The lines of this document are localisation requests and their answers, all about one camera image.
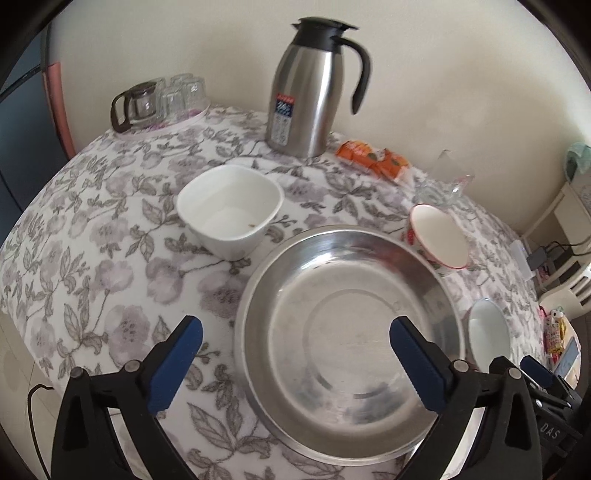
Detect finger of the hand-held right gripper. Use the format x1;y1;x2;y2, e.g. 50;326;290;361
520;355;560;391

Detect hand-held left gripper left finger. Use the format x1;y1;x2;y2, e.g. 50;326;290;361
51;315;218;480

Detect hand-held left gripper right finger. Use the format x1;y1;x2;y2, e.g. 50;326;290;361
389;316;543;480

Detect small white round bowl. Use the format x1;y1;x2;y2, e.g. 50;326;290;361
467;298;511;372

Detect stainless steel basin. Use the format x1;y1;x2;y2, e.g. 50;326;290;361
234;225;466;466

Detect red-rimmed patterned bowl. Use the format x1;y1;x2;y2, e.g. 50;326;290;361
406;203;472;273

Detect white square bowl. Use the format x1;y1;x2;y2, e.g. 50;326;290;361
177;164;284;259

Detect light blue box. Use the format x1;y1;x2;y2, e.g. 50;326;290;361
554;337;581;380

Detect colourful snack packets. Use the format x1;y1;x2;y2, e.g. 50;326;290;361
542;307;571;365

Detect white power strip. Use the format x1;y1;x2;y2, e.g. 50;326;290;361
510;239;534;280

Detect white shelf unit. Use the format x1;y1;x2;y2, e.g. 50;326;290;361
522;182;591;319

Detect clear glass mug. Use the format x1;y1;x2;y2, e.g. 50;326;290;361
418;148;476;208

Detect orange snack packet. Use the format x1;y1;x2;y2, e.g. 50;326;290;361
335;141;384;174
372;148;411;185

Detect dark blue door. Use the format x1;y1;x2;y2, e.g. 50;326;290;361
0;37;70;222

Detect pink board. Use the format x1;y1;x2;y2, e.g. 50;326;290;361
43;61;77;160

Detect stainless steel thermos jug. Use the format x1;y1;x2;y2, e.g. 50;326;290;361
265;17;372;158

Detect black charger cable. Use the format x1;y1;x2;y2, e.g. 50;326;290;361
545;240;591;258

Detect thin black cable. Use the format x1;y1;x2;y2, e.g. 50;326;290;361
28;384;54;480

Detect glass teapot with black handle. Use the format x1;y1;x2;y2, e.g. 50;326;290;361
111;80;166;134

